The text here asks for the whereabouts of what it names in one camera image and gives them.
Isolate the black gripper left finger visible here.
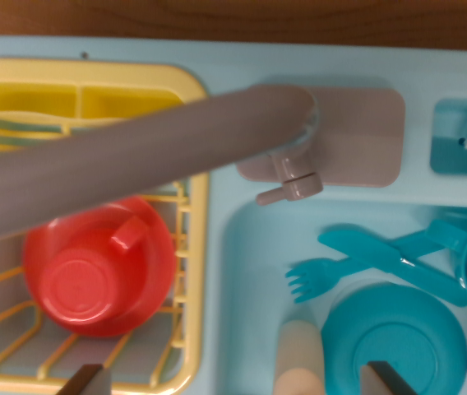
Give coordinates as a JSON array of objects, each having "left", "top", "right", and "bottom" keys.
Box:
[{"left": 62, "top": 364, "right": 112, "bottom": 395}]

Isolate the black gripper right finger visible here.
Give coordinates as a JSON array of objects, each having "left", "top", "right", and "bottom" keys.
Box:
[{"left": 359, "top": 360, "right": 418, "bottom": 395}]

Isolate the cream toy detergent bottle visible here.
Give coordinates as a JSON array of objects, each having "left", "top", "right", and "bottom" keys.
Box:
[{"left": 274, "top": 318, "right": 324, "bottom": 395}]

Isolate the light blue toy sink unit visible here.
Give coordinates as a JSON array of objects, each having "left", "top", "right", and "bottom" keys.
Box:
[{"left": 0, "top": 35, "right": 467, "bottom": 395}]

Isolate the teal plastic plate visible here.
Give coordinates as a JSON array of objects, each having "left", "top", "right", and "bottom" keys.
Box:
[{"left": 320, "top": 281, "right": 467, "bottom": 395}]

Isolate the red plastic cup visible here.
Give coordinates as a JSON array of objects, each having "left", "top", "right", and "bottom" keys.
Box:
[{"left": 38, "top": 216, "right": 150, "bottom": 324}]

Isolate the teal plastic fork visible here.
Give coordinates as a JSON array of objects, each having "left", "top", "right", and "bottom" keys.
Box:
[{"left": 285, "top": 230, "right": 436, "bottom": 304}]

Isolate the teal plastic knife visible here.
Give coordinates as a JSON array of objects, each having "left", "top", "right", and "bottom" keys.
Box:
[{"left": 317, "top": 230, "right": 467, "bottom": 308}]

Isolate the yellow plastic dish rack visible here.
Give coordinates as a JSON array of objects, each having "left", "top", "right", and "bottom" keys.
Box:
[{"left": 0, "top": 57, "right": 210, "bottom": 392}]

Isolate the red plastic plate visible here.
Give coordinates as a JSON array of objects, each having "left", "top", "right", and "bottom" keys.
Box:
[{"left": 22, "top": 195, "right": 176, "bottom": 338}]

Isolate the grey toy faucet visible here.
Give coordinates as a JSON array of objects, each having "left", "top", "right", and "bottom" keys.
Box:
[{"left": 0, "top": 81, "right": 325, "bottom": 248}]

